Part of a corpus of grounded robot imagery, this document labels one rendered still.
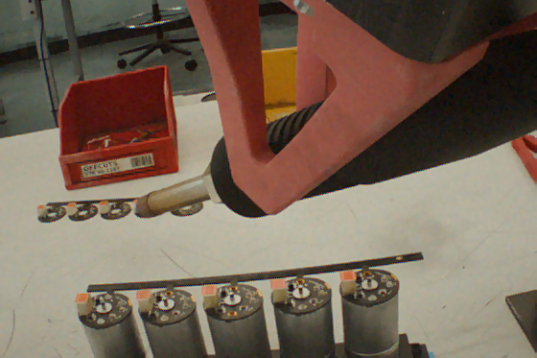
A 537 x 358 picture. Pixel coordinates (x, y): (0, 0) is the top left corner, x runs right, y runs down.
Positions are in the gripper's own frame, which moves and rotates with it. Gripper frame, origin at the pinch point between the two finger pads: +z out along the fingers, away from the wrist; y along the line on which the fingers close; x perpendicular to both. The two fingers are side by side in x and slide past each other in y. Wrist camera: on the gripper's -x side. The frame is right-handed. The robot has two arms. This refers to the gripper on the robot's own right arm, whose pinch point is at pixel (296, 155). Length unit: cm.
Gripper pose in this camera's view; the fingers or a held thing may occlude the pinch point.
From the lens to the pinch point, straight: 16.8
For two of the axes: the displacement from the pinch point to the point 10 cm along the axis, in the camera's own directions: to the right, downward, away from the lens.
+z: -2.5, 6.9, 6.8
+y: -6.9, 3.7, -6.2
